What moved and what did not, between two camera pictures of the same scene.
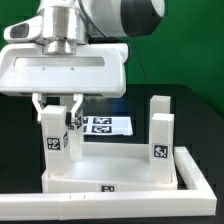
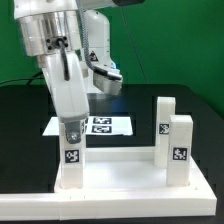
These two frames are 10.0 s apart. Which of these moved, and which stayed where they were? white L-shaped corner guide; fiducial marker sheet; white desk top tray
Moved: white desk top tray
Stayed: fiducial marker sheet; white L-shaped corner guide
